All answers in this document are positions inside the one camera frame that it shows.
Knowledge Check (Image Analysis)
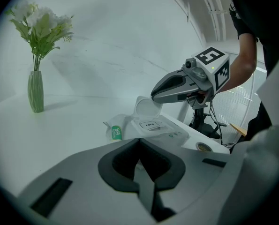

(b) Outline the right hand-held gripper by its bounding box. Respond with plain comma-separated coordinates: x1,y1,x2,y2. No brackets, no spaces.
151,46,231,110

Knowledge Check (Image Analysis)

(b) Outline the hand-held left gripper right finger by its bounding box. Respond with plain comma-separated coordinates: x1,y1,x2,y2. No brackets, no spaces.
138,138,232,223

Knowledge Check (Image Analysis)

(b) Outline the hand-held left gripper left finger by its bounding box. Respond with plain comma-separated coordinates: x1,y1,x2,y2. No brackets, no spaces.
16,138,154,223

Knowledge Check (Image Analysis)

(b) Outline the white plastic flip lid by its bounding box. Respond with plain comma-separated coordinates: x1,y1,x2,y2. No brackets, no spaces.
134,95,164,122

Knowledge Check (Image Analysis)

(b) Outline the white wet wipe pack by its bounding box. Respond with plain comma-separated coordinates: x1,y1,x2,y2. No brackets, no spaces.
102,112,190,148

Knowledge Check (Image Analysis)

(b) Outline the person's right forearm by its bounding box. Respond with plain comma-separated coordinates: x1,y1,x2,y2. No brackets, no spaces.
219,30,258,94

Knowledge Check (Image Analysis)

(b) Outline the person's right hand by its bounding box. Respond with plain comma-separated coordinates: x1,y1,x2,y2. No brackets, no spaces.
188,90,209,103

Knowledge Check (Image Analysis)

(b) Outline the round gold-rimmed disc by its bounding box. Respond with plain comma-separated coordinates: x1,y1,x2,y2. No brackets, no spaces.
196,142,213,153

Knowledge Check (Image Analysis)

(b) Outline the wooden board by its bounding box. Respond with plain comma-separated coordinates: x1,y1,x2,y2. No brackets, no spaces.
229,122,248,136

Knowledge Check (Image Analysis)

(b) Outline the white ceiling pipe bundle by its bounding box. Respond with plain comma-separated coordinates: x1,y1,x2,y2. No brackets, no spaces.
196,0,227,42

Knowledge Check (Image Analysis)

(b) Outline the green ribbed vase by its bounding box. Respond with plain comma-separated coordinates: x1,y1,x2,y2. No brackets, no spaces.
27,70,45,113

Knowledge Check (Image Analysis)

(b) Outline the person's black shirt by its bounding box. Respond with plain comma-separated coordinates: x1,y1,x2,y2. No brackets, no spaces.
228,0,279,150

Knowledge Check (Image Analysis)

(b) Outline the white flower bouquet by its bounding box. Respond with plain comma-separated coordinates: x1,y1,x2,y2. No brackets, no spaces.
4,0,75,72

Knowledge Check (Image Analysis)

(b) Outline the grey fisheye camera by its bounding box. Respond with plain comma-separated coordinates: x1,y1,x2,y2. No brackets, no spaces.
184,58,197,70

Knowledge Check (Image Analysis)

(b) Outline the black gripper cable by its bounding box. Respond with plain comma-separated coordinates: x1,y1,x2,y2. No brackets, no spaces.
208,100,235,148

